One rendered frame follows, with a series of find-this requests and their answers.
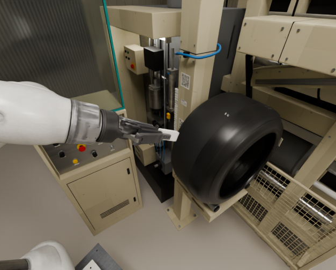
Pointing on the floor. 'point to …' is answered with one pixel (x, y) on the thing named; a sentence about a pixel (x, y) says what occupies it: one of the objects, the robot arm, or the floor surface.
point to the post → (195, 67)
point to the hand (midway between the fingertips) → (168, 135)
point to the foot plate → (181, 219)
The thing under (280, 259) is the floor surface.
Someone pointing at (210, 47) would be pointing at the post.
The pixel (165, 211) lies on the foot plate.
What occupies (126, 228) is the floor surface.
